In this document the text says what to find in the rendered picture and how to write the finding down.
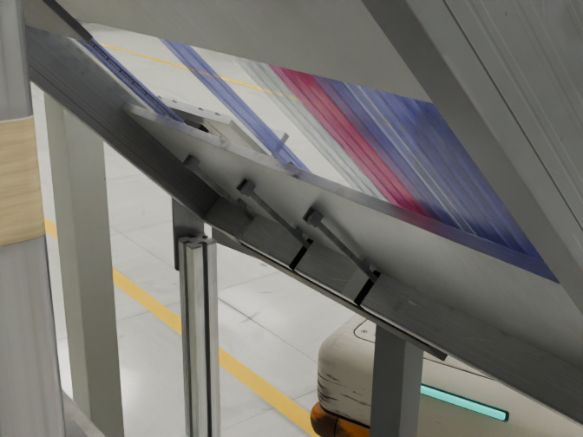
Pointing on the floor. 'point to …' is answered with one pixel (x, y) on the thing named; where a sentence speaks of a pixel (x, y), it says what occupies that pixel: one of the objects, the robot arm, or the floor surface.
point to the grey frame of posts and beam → (191, 333)
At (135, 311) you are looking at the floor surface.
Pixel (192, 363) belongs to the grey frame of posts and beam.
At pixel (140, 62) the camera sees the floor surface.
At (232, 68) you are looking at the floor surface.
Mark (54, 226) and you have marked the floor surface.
